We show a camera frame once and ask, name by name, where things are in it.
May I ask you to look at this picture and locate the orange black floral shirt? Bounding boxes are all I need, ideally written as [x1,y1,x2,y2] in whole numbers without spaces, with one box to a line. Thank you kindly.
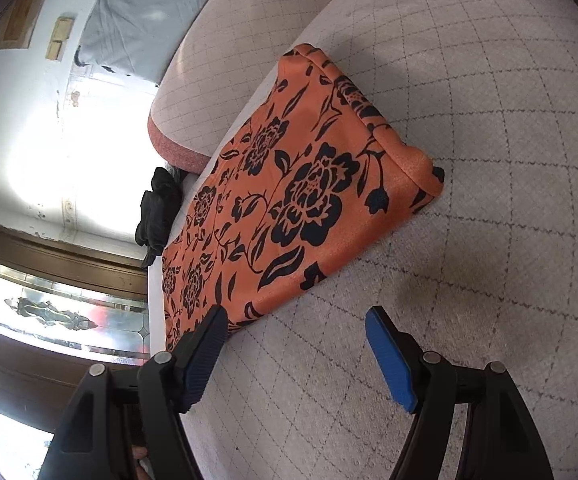
[162,44,444,348]

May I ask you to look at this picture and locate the black clothes pile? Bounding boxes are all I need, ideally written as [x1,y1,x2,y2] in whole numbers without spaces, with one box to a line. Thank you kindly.
[134,167,187,269]

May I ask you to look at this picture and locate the wooden stained glass door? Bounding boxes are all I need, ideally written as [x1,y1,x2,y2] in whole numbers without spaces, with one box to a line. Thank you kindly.
[0,226,150,432]

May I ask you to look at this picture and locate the pink quilted bed cover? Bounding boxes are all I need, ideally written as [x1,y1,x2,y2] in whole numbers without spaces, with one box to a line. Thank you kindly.
[183,0,578,479]

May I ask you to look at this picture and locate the pink quilted bolster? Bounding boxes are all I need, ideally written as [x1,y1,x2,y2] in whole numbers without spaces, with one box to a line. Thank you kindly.
[147,0,331,174]

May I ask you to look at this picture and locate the grey blue pillow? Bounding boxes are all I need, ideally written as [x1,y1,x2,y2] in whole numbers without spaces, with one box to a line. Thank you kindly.
[74,0,208,84]

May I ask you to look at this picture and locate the beige wall switch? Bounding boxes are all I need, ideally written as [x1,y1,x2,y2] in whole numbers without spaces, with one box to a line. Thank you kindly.
[45,16,74,61]

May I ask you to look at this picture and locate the framed wall plaque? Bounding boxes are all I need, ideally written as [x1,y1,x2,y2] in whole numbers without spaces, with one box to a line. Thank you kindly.
[0,0,45,50]

